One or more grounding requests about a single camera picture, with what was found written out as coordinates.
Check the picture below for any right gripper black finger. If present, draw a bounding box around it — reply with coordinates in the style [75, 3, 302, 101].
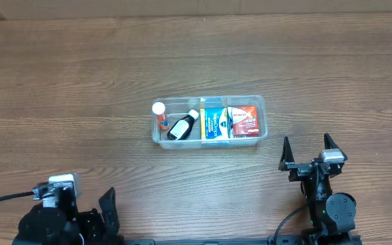
[280, 136, 295, 164]
[324, 133, 348, 161]

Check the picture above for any red medicine box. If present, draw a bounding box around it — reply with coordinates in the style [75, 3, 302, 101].
[228, 105, 259, 136]

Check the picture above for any blue cough drops box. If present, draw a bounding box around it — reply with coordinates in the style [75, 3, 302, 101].
[200, 108, 231, 140]

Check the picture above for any dark syrup bottle white cap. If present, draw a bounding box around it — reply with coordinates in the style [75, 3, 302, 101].
[167, 110, 199, 140]

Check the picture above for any orange tube white cap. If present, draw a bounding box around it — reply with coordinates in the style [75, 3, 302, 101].
[152, 101, 169, 131]

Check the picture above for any white medicine box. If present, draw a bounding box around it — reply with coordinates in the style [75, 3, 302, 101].
[233, 133, 259, 139]

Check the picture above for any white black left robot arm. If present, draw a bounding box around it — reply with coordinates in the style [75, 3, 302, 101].
[13, 187, 125, 245]

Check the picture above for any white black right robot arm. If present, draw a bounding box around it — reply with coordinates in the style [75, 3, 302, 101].
[267, 133, 362, 244]

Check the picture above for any clear plastic container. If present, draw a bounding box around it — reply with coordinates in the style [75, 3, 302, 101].
[152, 95, 269, 150]

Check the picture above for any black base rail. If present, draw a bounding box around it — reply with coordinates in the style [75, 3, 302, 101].
[120, 233, 363, 245]

